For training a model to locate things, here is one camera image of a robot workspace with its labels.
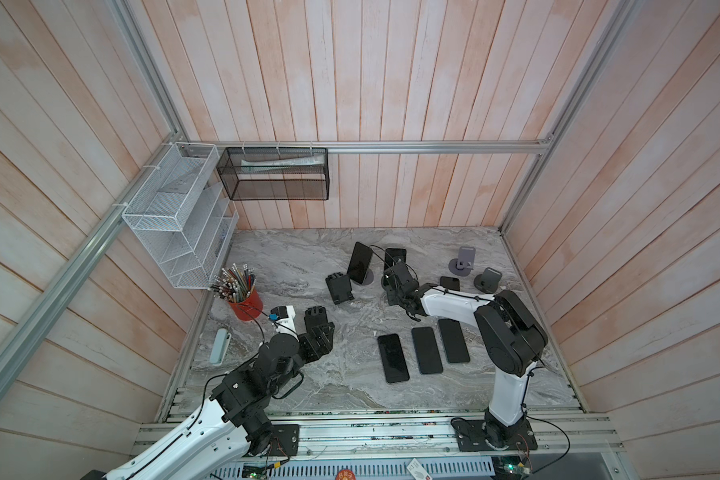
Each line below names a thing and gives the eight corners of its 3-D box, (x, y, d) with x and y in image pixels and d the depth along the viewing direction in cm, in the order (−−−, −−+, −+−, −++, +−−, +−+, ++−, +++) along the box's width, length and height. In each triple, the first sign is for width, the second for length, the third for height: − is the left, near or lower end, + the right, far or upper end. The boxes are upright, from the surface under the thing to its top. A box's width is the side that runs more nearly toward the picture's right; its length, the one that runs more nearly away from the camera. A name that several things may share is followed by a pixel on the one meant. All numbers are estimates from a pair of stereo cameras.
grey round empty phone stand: (477, 293, 104) (485, 280, 98) (473, 280, 107) (480, 267, 101) (495, 293, 104) (504, 280, 98) (491, 280, 107) (499, 267, 101)
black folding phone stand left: (334, 305, 100) (333, 297, 96) (325, 280, 107) (324, 271, 102) (355, 299, 102) (355, 290, 97) (344, 275, 108) (344, 265, 104)
